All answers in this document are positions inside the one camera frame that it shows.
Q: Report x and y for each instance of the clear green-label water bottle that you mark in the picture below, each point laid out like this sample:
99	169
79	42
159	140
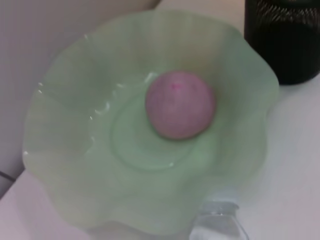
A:
217	222

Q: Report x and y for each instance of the translucent green fruit plate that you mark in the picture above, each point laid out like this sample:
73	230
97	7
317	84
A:
100	150

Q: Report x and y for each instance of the pink toy peach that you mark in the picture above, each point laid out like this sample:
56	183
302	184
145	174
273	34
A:
180	105

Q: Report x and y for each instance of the black mesh pen holder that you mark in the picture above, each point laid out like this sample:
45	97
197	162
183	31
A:
282	45

